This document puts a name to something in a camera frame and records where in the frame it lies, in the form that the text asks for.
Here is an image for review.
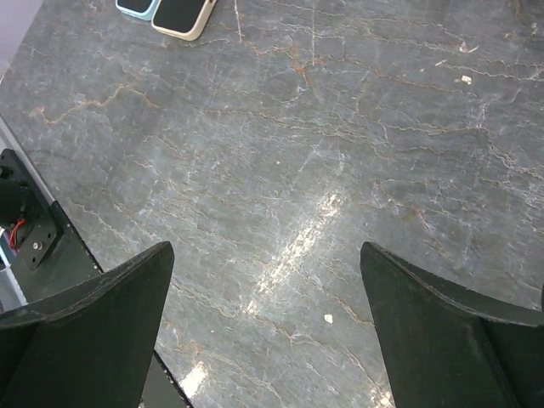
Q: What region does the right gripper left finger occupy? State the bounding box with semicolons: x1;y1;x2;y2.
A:
1;241;174;407

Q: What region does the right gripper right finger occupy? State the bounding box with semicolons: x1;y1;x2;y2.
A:
360;241;543;407

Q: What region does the cream case phone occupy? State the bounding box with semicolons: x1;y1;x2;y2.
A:
151;0;217;42

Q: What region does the blue case phone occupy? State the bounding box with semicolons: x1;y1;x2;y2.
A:
115;0;159;21

